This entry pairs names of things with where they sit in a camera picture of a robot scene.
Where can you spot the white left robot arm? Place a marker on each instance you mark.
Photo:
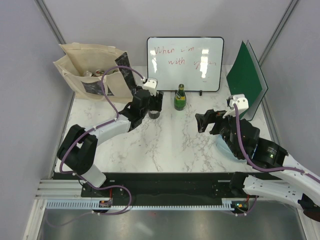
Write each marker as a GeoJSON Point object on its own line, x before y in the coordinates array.
{"type": "Point", "coordinates": [79, 146]}

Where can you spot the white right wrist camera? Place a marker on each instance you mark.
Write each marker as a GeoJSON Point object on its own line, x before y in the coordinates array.
{"type": "Point", "coordinates": [240, 101]}

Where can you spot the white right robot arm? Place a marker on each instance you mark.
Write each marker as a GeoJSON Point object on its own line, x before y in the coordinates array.
{"type": "Point", "coordinates": [302, 188]}

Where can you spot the small whiteboard black frame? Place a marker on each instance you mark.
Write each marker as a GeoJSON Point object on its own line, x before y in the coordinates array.
{"type": "Point", "coordinates": [195, 62]}

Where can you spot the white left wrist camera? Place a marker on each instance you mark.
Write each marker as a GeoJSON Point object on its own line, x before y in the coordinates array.
{"type": "Point", "coordinates": [149, 83]}

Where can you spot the beige canvas tote bag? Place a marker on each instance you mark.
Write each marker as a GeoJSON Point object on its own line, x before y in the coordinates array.
{"type": "Point", "coordinates": [119, 86]}

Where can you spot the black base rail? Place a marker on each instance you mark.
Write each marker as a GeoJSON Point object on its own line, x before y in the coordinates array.
{"type": "Point", "coordinates": [166, 188]}

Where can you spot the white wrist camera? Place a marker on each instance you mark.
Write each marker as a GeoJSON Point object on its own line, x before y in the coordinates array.
{"type": "Point", "coordinates": [240, 101]}
{"type": "Point", "coordinates": [149, 83]}

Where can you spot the white slotted cable duct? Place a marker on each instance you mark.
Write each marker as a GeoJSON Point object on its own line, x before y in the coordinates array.
{"type": "Point", "coordinates": [90, 204]}

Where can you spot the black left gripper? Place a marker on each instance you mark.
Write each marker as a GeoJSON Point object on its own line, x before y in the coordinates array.
{"type": "Point", "coordinates": [159, 103]}

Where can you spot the green folder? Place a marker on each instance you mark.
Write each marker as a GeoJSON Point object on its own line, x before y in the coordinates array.
{"type": "Point", "coordinates": [246, 77]}

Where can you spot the Coca-Cola glass bottle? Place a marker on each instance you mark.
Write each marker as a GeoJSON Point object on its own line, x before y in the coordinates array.
{"type": "Point", "coordinates": [153, 114]}

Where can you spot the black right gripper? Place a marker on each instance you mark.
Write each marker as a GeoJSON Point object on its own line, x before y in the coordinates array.
{"type": "Point", "coordinates": [210, 116]}

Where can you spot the light blue face mask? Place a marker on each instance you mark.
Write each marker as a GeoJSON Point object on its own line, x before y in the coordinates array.
{"type": "Point", "coordinates": [224, 149]}

